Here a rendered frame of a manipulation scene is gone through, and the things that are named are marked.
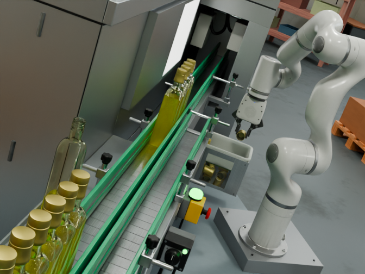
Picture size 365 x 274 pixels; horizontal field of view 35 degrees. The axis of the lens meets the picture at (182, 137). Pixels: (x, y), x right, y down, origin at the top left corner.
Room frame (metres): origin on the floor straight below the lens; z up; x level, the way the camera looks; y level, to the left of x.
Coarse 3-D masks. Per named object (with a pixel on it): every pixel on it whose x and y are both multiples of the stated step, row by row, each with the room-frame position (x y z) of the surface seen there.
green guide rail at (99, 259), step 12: (180, 132) 1.85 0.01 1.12; (168, 144) 1.68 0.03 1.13; (168, 156) 1.72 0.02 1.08; (156, 168) 1.49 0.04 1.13; (144, 180) 1.38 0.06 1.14; (144, 192) 1.42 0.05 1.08; (132, 204) 1.23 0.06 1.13; (120, 216) 1.16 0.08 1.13; (132, 216) 1.30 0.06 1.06; (120, 228) 1.16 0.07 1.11; (108, 240) 1.05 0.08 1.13; (96, 252) 0.99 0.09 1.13; (108, 252) 1.09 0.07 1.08; (96, 264) 0.98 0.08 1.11
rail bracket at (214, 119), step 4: (216, 108) 2.09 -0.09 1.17; (220, 108) 2.09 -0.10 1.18; (188, 112) 2.10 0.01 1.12; (196, 112) 2.10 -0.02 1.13; (216, 112) 2.09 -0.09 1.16; (220, 112) 2.09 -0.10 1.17; (200, 116) 2.10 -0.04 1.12; (204, 116) 2.10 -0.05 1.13; (208, 116) 2.10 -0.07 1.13; (212, 116) 2.09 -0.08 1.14; (216, 116) 2.09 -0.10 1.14; (212, 120) 2.09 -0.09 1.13; (216, 120) 2.09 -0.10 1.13; (212, 124) 2.09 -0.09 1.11; (216, 124) 2.09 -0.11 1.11; (224, 124) 2.09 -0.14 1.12; (228, 124) 2.09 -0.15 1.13; (212, 128) 2.09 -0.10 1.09; (208, 132) 2.09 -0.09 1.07; (212, 132) 2.10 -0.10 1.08; (208, 136) 2.09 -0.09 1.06
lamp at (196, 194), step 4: (196, 188) 1.68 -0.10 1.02; (192, 192) 1.65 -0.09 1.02; (196, 192) 1.65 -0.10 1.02; (200, 192) 1.66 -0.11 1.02; (188, 196) 1.66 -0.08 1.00; (192, 196) 1.65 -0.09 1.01; (196, 196) 1.65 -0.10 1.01; (200, 196) 1.65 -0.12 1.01; (196, 200) 1.65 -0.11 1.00; (200, 200) 1.66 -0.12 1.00
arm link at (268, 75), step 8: (264, 56) 2.20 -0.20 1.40; (264, 64) 2.18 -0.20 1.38; (272, 64) 2.17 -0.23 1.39; (280, 64) 2.20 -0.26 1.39; (256, 72) 2.19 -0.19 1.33; (264, 72) 2.17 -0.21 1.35; (272, 72) 2.18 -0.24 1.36; (280, 72) 2.21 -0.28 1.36; (256, 80) 2.18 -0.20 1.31; (264, 80) 2.17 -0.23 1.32; (272, 80) 2.18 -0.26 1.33; (256, 88) 2.17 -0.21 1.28; (264, 88) 2.17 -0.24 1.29
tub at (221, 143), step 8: (216, 136) 2.29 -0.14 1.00; (224, 136) 2.29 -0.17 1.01; (208, 144) 2.13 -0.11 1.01; (216, 144) 2.28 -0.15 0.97; (224, 144) 2.28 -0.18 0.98; (232, 144) 2.28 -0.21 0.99; (240, 144) 2.28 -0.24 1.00; (224, 152) 2.12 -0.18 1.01; (232, 152) 2.28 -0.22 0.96; (240, 152) 2.27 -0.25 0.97; (248, 152) 2.26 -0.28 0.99; (248, 160) 2.12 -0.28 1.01
